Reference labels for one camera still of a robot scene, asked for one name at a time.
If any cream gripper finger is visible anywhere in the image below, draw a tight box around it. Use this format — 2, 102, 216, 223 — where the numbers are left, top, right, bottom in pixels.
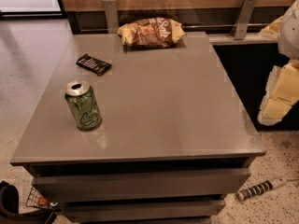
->
258, 60, 299, 126
259, 16, 283, 41

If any brown chip bag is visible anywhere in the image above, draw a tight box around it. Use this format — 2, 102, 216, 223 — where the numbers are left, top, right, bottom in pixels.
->
117, 17, 185, 48

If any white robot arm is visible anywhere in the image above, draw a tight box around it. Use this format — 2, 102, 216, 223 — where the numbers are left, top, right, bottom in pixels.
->
257, 0, 299, 126

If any grey drawer cabinet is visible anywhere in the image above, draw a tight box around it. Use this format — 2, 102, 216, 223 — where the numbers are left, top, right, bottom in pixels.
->
11, 33, 265, 224

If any black snack bar wrapper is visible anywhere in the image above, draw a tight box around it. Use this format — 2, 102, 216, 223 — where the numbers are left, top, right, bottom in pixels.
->
76, 53, 112, 77

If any green soda can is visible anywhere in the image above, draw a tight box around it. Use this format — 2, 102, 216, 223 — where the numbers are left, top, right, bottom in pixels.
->
64, 80, 102, 131

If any right metal bracket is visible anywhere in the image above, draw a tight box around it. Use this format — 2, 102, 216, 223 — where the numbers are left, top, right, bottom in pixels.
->
231, 0, 257, 40

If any metal bracket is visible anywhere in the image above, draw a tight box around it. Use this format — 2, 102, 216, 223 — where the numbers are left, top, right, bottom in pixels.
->
231, 0, 257, 40
104, 0, 119, 34

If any left metal bracket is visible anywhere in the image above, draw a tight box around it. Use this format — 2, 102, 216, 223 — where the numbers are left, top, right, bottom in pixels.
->
104, 0, 119, 34

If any wire basket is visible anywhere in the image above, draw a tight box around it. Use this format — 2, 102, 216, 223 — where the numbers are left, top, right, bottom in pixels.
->
25, 187, 59, 209

